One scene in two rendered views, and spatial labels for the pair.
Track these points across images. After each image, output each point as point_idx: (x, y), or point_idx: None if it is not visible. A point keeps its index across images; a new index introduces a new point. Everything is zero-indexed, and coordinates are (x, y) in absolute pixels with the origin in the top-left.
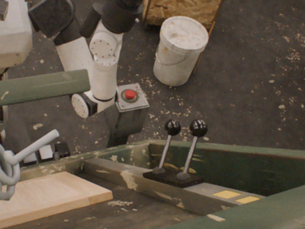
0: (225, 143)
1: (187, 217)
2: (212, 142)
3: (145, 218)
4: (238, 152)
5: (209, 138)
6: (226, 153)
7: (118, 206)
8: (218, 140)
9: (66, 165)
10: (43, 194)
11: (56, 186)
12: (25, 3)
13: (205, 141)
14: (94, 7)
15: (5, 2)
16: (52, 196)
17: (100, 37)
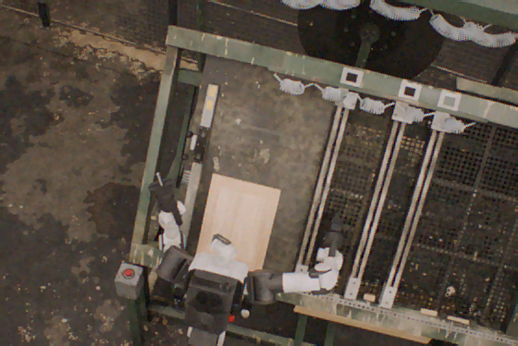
0: (1, 333)
1: (216, 118)
2: (9, 340)
3: (224, 133)
4: (159, 147)
5: (8, 345)
6: (157, 157)
7: (219, 158)
8: (3, 339)
9: (193, 257)
10: (228, 210)
11: (216, 221)
12: (189, 268)
13: (14, 345)
14: (178, 209)
15: (215, 235)
16: (228, 201)
17: (181, 203)
